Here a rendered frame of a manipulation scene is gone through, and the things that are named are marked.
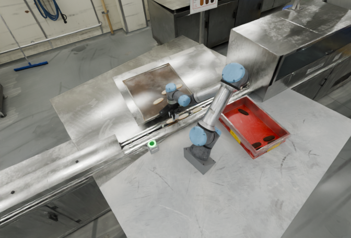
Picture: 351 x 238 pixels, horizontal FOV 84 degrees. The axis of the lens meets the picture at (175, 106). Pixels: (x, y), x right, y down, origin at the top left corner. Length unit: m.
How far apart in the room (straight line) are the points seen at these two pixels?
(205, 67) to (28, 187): 1.70
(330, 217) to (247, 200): 1.26
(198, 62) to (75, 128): 1.31
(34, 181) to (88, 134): 0.48
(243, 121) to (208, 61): 0.75
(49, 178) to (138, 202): 0.61
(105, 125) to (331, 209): 2.27
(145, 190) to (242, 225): 0.62
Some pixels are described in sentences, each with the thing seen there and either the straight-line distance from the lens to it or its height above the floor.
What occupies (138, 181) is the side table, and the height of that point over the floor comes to 0.82.
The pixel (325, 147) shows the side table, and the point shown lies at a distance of 1.80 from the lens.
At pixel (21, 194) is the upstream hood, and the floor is 0.92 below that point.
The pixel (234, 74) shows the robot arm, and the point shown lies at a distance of 1.12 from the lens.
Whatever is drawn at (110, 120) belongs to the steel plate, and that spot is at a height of 0.82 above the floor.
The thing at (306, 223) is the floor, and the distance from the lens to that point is 2.43.
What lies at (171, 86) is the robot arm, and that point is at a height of 1.24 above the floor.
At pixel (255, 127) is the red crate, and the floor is 0.82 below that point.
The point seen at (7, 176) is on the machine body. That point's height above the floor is 0.82.
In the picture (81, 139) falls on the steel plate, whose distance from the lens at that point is 1.79.
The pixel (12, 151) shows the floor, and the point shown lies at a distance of 3.37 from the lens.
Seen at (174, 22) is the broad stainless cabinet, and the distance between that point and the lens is 3.18.
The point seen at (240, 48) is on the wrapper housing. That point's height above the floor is 1.18.
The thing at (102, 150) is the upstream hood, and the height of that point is 0.92.
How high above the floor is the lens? 2.13
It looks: 48 degrees down
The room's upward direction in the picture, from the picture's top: 5 degrees counter-clockwise
